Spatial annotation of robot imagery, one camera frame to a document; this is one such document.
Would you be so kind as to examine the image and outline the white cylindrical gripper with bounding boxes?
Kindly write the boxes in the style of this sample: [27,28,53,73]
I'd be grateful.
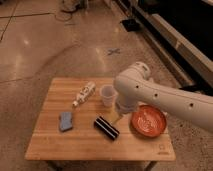
[112,99,138,125]

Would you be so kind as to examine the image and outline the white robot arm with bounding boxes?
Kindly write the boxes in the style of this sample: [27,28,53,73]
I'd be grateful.
[113,61,213,133]

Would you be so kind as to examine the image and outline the black striped box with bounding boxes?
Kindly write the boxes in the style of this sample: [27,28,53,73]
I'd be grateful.
[94,116,120,140]

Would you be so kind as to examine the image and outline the translucent plastic cup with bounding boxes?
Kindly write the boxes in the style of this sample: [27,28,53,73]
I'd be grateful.
[100,85,117,107]

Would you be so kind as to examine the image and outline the red plate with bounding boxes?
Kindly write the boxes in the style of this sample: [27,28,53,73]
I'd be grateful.
[131,105,167,138]

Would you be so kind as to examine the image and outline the white plastic bottle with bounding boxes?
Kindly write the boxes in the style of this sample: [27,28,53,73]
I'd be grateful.
[73,82,96,107]

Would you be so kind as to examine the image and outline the wooden table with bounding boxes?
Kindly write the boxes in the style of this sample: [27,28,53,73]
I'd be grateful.
[25,78,176,163]

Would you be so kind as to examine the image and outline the blue sponge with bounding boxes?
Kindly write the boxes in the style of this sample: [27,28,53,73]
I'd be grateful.
[59,112,73,132]

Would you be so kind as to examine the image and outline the black floor plate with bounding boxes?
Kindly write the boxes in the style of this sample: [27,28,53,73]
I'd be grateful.
[121,19,140,32]

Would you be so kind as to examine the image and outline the grey floor cables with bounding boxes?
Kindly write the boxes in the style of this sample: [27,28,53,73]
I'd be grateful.
[54,0,88,25]

